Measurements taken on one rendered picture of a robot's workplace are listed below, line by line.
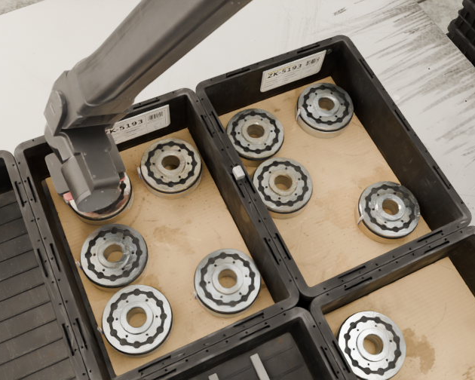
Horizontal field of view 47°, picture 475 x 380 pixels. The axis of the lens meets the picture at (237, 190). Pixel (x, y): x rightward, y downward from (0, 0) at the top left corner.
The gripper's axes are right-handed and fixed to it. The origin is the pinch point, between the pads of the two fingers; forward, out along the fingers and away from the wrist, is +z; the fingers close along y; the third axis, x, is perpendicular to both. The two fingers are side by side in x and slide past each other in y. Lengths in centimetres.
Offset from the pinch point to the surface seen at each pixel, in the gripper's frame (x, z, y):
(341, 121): -3.7, 3.5, 43.5
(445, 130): -8, 21, 71
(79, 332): -22.4, -7.8, -8.4
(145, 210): -5.6, 4.2, 5.7
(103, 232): -7.6, 0.8, -1.7
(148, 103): 8.4, -4.3, 12.5
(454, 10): 61, 100, 156
